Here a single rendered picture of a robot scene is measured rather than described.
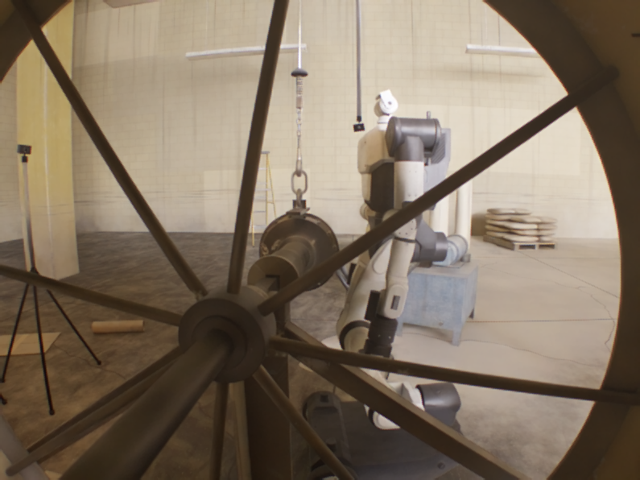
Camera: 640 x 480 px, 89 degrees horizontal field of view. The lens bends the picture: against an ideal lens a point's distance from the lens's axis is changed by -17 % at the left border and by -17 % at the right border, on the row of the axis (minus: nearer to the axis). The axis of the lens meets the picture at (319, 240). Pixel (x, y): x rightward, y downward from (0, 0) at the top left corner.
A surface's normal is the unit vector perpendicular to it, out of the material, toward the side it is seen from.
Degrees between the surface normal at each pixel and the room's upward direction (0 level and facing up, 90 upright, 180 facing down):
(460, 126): 90
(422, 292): 90
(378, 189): 98
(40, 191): 90
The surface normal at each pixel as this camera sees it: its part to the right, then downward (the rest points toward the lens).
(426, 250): 0.06, 0.52
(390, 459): 0.00, -0.99
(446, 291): -0.51, 0.12
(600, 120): -0.10, 0.15
